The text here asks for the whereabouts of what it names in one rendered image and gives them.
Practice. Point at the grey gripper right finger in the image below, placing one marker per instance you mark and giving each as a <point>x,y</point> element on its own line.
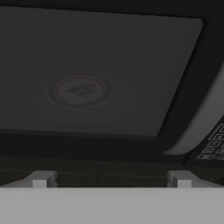
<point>184,178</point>

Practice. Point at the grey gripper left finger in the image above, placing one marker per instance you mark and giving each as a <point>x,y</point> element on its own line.
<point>39,178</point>

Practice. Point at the black microwave door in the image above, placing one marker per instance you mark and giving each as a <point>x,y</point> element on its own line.
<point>99,73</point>

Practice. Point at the black microwave oven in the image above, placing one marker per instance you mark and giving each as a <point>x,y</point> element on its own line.
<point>208,145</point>

